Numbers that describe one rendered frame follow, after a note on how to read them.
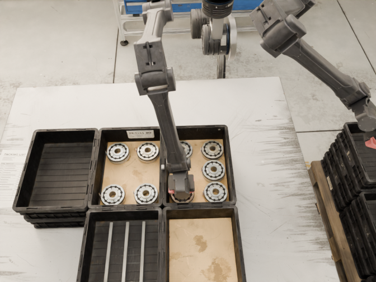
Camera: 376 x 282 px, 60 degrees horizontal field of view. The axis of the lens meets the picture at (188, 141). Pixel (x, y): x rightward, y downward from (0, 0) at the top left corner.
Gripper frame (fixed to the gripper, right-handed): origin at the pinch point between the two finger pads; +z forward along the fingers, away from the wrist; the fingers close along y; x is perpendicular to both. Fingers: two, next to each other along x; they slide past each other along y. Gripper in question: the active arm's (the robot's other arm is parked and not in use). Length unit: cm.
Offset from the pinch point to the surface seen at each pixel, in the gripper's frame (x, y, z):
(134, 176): 10.0, -21.6, 4.0
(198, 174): 9.8, 7.7, 4.2
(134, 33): 201, -42, 75
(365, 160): 33, 108, 39
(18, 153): 32, -85, 17
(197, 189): 2.2, 6.8, 4.1
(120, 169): 13.7, -28.3, 4.0
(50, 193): 3, -58, 4
